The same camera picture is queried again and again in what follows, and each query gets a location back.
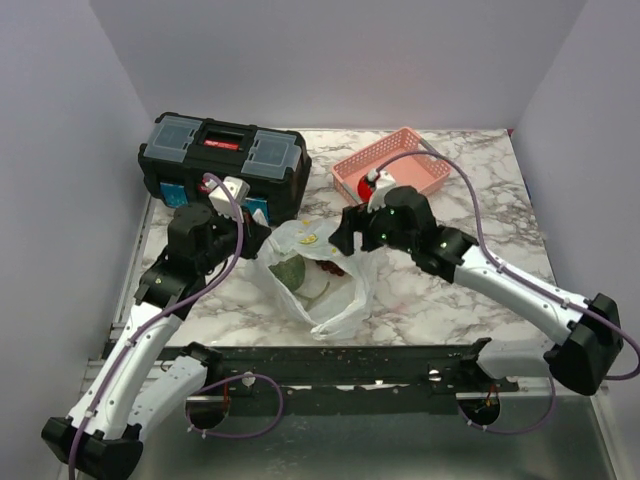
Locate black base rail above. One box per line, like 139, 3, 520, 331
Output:
182, 340, 518, 417

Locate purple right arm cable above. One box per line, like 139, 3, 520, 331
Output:
369, 151, 640, 384

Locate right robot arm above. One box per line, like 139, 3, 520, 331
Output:
329, 186, 623, 396

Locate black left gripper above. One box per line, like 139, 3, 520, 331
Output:
197, 204, 272, 274

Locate white plastic bag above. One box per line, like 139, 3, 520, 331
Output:
245, 218, 383, 341

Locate green fake fruit stem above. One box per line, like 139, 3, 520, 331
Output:
295, 282, 330, 310

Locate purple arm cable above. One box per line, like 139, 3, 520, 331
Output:
369, 151, 640, 384
67, 172, 246, 480

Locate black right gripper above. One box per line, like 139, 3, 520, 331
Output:
328, 196, 416, 256

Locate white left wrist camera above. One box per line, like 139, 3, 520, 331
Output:
203, 173, 250, 218

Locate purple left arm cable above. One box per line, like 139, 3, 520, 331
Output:
67, 172, 246, 480

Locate red fake apple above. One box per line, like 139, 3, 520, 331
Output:
357, 176, 377, 203

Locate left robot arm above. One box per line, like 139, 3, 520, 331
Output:
41, 204, 271, 479

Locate green fake melon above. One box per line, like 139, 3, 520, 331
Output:
269, 255, 306, 292

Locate pink perforated plastic basket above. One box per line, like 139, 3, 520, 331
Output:
330, 127, 453, 204

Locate dark red fake grapes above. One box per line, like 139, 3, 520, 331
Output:
315, 260, 345, 277

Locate black toolbox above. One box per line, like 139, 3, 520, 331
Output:
138, 112, 312, 225

